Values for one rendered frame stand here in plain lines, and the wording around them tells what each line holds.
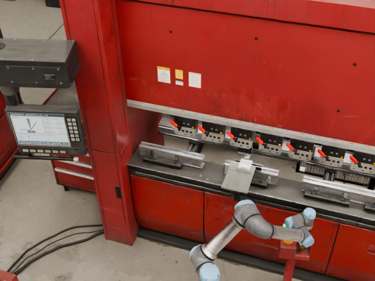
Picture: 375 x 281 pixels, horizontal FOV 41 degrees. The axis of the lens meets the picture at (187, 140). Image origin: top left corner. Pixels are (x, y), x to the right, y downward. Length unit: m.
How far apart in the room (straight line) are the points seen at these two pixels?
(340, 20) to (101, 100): 1.55
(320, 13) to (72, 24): 1.42
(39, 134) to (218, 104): 1.16
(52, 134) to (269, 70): 1.41
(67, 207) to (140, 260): 0.92
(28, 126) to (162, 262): 1.67
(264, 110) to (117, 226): 1.70
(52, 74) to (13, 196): 2.19
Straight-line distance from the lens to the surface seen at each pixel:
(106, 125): 3.48
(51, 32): 7.50
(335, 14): 2.81
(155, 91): 3.39
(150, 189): 3.90
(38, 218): 4.76
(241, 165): 3.58
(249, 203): 2.92
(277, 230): 2.94
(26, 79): 3.13
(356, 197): 3.63
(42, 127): 3.30
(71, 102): 4.30
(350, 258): 3.92
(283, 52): 2.98
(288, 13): 2.84
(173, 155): 3.73
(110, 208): 4.10
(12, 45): 3.22
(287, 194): 3.60
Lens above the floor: 3.47
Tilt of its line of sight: 41 degrees down
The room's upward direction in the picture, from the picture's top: 1 degrees counter-clockwise
